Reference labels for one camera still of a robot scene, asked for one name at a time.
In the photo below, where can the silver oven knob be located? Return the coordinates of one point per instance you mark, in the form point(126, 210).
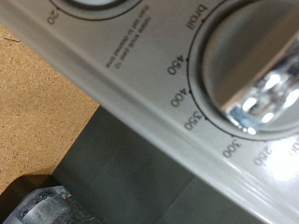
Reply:
point(93, 6)
point(249, 62)

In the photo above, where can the silver toaster oven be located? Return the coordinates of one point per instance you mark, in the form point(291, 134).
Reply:
point(149, 81)

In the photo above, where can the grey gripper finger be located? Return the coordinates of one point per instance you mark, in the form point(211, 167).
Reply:
point(46, 205)

